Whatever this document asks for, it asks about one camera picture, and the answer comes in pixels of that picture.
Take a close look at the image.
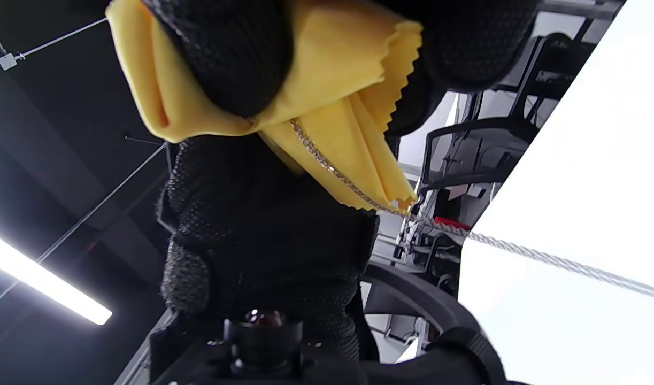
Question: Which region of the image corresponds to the black office chair chrome base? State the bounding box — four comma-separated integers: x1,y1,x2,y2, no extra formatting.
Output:
417,32,597,196

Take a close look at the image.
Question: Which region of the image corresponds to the person's right hand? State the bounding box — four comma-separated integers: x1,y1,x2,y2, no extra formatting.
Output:
142,0,541,137

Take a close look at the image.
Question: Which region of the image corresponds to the silver necklace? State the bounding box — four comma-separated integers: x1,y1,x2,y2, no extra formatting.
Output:
288,118,654,303

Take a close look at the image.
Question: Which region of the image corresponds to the long ceiling light strip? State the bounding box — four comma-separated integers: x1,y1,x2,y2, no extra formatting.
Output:
0,227,114,326

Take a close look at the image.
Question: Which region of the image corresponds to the person's left hand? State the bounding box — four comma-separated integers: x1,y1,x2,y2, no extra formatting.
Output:
156,134,382,365

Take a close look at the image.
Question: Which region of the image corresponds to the yellow cloth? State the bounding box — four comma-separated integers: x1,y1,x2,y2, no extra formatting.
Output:
105,0,424,212

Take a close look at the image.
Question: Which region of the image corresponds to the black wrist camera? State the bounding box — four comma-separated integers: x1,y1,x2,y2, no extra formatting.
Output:
149,307,371,385

